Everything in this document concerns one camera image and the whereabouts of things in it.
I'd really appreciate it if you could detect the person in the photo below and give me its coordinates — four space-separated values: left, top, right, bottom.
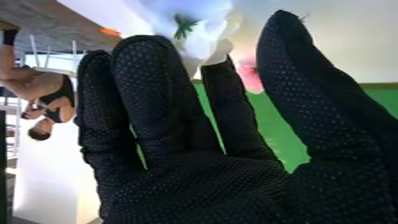
0 21 78 143

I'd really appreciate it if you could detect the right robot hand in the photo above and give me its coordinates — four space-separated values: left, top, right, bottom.
73 9 398 224

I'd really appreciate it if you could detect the pink flower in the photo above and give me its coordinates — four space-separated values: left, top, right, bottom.
236 58 267 95

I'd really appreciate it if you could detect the white flower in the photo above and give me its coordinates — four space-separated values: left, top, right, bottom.
126 0 245 78

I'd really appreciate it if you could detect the white sheet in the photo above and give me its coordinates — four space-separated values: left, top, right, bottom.
55 0 398 84

